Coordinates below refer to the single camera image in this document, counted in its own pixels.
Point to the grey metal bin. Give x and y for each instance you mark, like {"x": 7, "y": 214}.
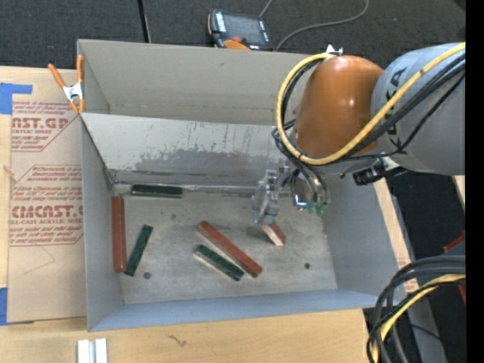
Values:
{"x": 211, "y": 233}

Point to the black cylinder on white bracket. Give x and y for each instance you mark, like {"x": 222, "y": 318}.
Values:
{"x": 368, "y": 176}

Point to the long red-brown flat block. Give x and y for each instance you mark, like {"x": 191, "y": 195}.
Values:
{"x": 230, "y": 249}

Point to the dark green flat block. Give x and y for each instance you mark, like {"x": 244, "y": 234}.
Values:
{"x": 138, "y": 250}
{"x": 221, "y": 263}
{"x": 157, "y": 191}

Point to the short red-brown block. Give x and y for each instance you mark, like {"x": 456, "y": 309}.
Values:
{"x": 277, "y": 235}

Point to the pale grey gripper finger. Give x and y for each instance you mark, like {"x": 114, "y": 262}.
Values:
{"x": 258, "y": 202}
{"x": 273, "y": 202}

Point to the brown cardboard board, red print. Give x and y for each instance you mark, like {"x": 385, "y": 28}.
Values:
{"x": 45, "y": 270}

